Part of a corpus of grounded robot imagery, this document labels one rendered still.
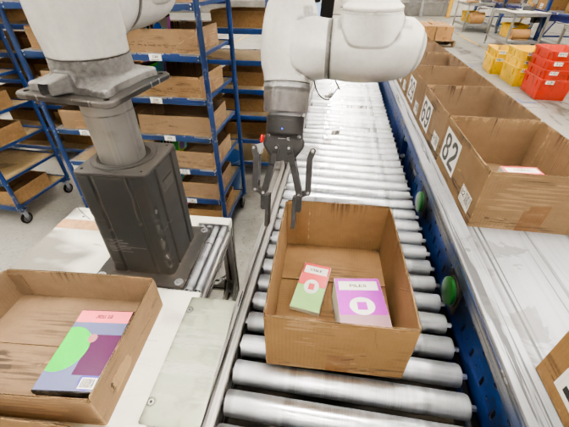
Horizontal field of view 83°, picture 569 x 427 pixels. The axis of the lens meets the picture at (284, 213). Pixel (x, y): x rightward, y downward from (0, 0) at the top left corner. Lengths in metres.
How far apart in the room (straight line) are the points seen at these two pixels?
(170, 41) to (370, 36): 1.26
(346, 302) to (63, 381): 0.60
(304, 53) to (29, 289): 0.88
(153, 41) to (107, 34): 1.05
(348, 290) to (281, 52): 0.53
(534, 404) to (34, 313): 1.05
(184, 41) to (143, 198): 1.05
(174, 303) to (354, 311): 0.46
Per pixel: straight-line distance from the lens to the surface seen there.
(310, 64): 0.63
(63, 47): 0.76
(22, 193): 2.93
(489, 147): 1.36
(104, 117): 0.81
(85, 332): 0.89
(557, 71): 6.04
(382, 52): 0.62
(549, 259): 1.01
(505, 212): 1.02
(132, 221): 0.88
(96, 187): 0.87
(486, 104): 1.73
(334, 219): 0.94
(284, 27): 0.64
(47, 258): 1.20
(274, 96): 0.63
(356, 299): 0.79
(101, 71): 0.76
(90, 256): 1.14
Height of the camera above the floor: 1.43
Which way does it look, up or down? 36 degrees down
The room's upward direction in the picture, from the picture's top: straight up
